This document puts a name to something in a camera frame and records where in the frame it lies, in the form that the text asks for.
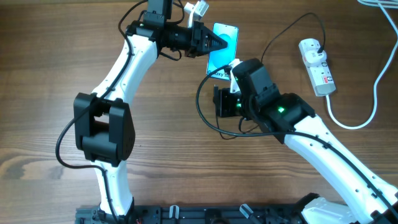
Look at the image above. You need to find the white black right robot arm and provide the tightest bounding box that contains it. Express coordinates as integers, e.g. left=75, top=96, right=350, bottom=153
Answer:
left=216, top=58, right=397, bottom=223

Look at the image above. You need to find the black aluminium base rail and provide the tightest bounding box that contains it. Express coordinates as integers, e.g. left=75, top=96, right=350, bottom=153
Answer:
left=74, top=203, right=352, bottom=224

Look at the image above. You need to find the white charger adapter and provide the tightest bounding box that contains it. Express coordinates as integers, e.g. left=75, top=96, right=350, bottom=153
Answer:
left=302, top=50, right=327, bottom=67

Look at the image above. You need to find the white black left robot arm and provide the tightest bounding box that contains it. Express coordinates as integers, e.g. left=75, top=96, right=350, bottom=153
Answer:
left=73, top=1, right=227, bottom=223

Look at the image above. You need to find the white power strip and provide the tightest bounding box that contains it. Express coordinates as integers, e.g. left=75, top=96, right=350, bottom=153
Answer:
left=298, top=39, right=336, bottom=96

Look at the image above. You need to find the black charging cable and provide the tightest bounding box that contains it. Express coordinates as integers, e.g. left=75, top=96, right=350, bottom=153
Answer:
left=215, top=12, right=326, bottom=141

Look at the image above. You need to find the white power strip cord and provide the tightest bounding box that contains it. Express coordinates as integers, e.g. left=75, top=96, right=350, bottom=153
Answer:
left=325, top=0, right=398, bottom=130

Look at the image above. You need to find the turquoise screen smartphone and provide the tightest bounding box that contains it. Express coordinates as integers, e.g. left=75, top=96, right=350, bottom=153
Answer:
left=206, top=22, right=239, bottom=75

